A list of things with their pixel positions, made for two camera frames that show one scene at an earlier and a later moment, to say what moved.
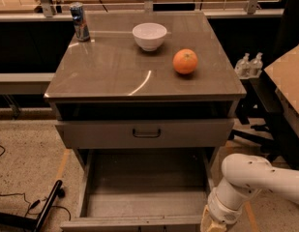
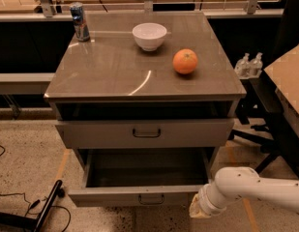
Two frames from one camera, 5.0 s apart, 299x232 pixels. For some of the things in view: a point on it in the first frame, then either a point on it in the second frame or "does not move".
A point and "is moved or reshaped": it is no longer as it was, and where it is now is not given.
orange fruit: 185,61 does not move
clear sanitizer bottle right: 256,66 does not move
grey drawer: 141,189 is moved or reshaped
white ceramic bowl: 149,35 does not move
